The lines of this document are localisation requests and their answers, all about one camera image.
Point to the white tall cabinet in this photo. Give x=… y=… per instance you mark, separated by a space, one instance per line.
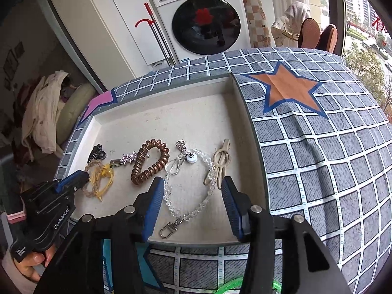
x=107 y=21

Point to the checked star tablecloth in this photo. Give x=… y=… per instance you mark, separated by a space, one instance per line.
x=306 y=147

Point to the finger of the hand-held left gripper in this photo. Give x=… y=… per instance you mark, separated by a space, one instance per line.
x=75 y=179

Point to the small picture frame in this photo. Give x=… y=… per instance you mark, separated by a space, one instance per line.
x=19 y=49

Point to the star rhinestone hair clip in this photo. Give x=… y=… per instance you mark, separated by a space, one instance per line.
x=128 y=157

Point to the person's left hand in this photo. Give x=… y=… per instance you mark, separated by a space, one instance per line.
x=29 y=263

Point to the dark window frame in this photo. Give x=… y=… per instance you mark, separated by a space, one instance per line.
x=335 y=12

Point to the black hair claw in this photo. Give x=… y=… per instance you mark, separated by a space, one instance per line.
x=95 y=153

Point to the white washing machine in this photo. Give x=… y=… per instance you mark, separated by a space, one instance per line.
x=165 y=9

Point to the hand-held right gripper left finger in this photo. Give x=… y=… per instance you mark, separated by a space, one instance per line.
x=154 y=205

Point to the beige hair clip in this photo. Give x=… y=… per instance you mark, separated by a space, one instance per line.
x=221 y=159

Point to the white cloth bag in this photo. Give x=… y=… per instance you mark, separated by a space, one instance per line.
x=291 y=21

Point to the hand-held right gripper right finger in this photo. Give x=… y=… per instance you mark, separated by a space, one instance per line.
x=231 y=208

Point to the brown slipper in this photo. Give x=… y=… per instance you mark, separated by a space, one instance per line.
x=329 y=38
x=309 y=33

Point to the checked hanging cloth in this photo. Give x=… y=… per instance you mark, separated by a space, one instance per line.
x=257 y=15

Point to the green plastic bangle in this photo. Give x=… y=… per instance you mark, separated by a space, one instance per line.
x=232 y=284

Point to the large picture frame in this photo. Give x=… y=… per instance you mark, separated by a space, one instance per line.
x=10 y=62

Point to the cream clothes pile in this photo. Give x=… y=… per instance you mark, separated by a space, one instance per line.
x=43 y=113

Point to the teal jewelry box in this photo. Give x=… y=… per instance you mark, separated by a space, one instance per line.
x=183 y=113

